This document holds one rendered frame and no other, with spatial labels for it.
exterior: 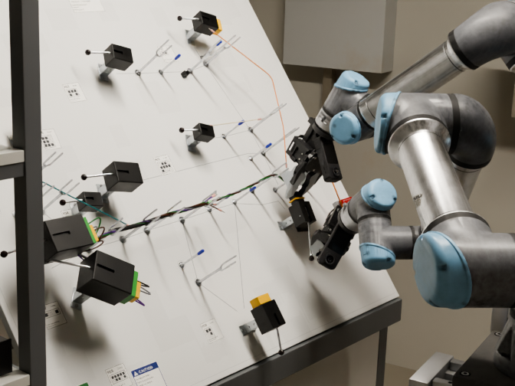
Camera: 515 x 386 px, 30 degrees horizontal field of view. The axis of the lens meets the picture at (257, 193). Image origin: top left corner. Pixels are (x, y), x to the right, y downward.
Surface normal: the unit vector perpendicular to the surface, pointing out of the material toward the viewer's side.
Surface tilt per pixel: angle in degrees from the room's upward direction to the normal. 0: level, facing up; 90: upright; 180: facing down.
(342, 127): 90
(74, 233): 53
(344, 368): 90
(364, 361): 90
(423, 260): 93
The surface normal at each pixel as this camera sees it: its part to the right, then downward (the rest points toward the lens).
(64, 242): 0.63, -0.44
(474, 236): 0.07, -0.81
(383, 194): 0.35, -0.41
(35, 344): 0.77, 0.18
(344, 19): -0.49, 0.20
